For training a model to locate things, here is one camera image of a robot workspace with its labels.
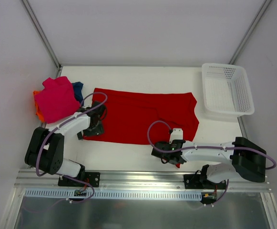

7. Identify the red t shirt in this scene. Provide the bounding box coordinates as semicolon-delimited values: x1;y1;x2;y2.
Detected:
83;88;199;145

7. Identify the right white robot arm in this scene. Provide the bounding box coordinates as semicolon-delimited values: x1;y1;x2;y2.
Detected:
151;137;267;189

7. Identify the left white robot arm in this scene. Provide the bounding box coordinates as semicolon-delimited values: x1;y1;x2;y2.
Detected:
24;101;107;186

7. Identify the blue folded t shirt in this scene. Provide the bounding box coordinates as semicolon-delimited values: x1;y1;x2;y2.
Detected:
72;82;83;103

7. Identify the pink folded t shirt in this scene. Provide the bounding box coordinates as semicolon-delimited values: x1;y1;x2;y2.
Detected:
35;76;80;124

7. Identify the orange folded t shirt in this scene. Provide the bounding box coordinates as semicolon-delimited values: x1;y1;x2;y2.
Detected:
33;91;45;123

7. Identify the white plastic basket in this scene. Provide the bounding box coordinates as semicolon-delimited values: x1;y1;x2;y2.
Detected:
201;63;255;118

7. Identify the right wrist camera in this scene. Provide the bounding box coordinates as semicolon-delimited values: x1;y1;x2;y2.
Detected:
169;128;183;144

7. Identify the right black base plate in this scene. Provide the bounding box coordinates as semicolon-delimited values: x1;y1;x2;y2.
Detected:
183;174;226;190

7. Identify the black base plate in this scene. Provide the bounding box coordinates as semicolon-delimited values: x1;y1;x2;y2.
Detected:
58;171;101;187
183;174;226;190

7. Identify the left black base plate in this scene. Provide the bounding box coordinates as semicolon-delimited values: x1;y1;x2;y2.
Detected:
58;171;101;187

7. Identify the aluminium mounting rail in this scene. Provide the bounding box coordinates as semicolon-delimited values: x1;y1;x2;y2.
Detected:
14;169;272;193

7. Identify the white slotted cable duct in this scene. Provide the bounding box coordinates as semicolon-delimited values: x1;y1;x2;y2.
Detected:
24;188;202;201

